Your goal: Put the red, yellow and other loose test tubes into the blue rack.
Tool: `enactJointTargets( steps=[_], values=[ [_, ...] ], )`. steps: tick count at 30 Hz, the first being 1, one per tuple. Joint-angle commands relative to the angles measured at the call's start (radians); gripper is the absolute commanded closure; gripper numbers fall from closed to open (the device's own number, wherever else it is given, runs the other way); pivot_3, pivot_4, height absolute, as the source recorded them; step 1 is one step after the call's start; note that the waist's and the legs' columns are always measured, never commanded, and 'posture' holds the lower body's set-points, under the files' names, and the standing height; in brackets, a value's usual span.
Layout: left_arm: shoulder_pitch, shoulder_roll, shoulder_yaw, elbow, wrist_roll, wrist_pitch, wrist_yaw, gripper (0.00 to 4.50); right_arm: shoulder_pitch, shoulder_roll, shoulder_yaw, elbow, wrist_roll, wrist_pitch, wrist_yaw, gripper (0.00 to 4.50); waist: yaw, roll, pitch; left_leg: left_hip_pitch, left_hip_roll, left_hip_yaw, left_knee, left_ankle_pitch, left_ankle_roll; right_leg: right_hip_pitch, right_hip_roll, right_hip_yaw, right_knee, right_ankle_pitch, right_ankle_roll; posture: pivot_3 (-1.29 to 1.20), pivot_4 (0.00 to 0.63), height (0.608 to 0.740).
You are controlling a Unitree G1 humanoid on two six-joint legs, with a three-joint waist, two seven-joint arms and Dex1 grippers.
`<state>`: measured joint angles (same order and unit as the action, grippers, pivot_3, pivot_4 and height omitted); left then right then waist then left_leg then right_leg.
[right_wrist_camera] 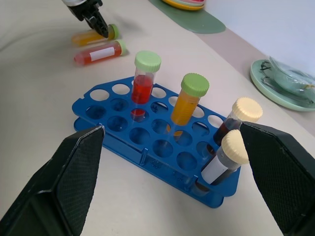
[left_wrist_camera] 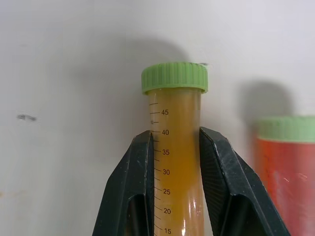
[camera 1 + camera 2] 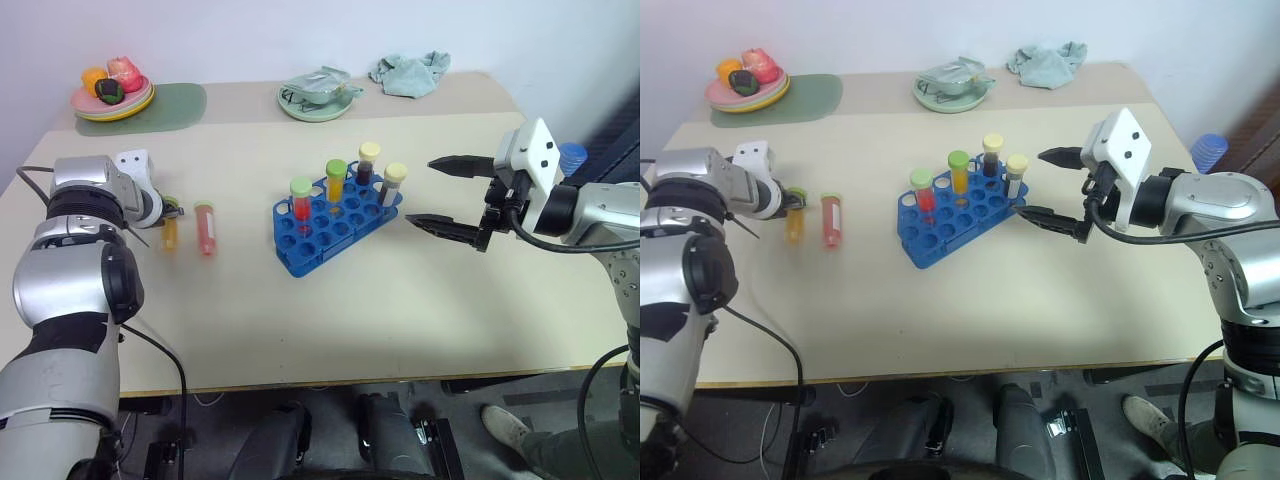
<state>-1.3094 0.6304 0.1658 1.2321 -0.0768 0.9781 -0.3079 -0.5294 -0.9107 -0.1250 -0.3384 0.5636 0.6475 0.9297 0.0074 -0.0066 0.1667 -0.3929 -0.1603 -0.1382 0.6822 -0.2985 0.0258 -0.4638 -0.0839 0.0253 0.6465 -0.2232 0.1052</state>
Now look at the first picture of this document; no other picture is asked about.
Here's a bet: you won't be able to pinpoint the labelled dark tube cream cap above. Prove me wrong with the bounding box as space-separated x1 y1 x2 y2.
200 129 251 187

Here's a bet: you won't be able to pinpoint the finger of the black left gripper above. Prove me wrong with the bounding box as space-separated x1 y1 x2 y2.
85 16 97 31
91 10 109 39

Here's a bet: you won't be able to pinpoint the pink plate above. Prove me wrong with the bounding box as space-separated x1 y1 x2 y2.
169 0 205 7

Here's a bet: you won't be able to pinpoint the blue test tube rack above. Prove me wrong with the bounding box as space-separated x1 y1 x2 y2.
71 76 242 209

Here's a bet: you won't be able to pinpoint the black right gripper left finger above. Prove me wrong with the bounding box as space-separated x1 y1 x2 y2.
0 125 106 236

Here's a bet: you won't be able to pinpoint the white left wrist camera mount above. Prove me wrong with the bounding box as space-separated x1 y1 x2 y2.
62 0 87 7

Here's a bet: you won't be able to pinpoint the yellow pink plates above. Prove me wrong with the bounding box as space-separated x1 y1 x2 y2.
161 0 205 12

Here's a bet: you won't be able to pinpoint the yellow tube green cap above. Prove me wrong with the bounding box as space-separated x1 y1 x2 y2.
71 24 120 47

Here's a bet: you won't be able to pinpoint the light green plate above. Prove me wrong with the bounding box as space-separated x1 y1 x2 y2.
250 59 315 113

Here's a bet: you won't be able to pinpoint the green oval mat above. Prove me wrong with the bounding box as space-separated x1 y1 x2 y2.
147 0 226 34

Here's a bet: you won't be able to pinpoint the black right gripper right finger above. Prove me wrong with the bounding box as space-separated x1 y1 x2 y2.
240 121 315 236

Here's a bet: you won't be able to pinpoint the labelled red tube green cap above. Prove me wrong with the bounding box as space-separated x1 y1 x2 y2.
73 39 128 66

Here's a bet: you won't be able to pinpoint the orange tube green cap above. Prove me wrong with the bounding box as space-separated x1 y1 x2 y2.
167 73 210 138

